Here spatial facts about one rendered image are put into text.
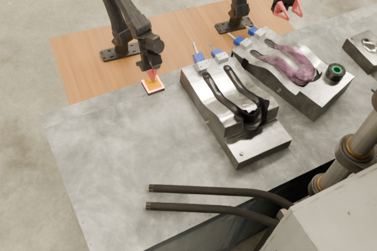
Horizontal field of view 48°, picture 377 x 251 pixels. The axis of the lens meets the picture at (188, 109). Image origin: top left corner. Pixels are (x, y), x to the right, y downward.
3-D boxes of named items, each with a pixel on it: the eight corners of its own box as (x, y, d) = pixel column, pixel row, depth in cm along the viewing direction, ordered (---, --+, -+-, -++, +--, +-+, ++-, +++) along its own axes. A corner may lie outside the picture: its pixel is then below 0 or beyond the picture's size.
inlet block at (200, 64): (185, 44, 186) (189, 41, 181) (196, 41, 188) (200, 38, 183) (195, 72, 187) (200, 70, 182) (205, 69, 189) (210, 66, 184)
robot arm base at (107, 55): (144, 41, 195) (139, 31, 198) (101, 50, 189) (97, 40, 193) (144, 52, 201) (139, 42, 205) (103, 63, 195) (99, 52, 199)
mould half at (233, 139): (179, 81, 193) (182, 61, 182) (228, 64, 201) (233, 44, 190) (235, 170, 168) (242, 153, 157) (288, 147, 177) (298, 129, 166)
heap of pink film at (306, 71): (254, 60, 196) (258, 48, 190) (278, 42, 205) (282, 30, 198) (299, 93, 187) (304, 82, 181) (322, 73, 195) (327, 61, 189)
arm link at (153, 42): (169, 47, 174) (161, 21, 168) (153, 57, 171) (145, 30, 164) (152, 42, 183) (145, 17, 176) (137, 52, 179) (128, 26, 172)
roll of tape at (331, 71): (336, 66, 191) (339, 60, 189) (346, 79, 187) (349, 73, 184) (321, 70, 189) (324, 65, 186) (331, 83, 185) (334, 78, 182)
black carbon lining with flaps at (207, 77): (198, 77, 186) (201, 62, 178) (230, 66, 191) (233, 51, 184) (239, 138, 169) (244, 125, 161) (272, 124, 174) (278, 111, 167)
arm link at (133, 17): (154, 26, 173) (114, -41, 169) (137, 35, 169) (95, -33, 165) (143, 34, 184) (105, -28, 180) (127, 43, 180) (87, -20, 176)
